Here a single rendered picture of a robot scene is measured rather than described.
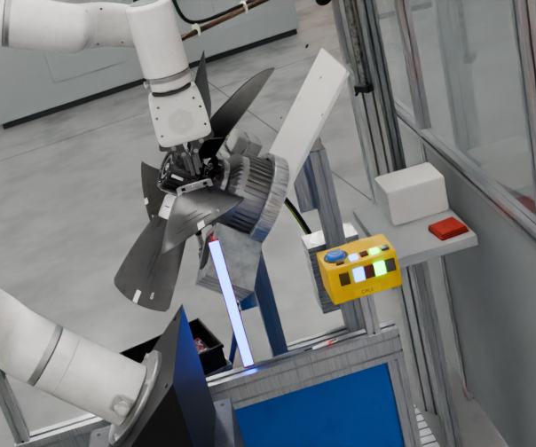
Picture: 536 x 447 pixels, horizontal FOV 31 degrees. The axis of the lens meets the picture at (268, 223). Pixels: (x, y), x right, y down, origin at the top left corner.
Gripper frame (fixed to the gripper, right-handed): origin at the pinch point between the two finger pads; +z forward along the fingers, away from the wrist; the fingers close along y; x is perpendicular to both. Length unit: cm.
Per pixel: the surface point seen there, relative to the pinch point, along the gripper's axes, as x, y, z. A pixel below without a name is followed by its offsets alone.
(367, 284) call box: 10, 30, 42
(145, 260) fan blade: 54, -17, 41
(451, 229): 47, 62, 55
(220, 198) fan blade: 35.7, 4.8, 23.2
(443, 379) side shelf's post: 61, 55, 110
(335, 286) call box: 9.5, 22.8, 40.0
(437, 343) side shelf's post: 60, 56, 97
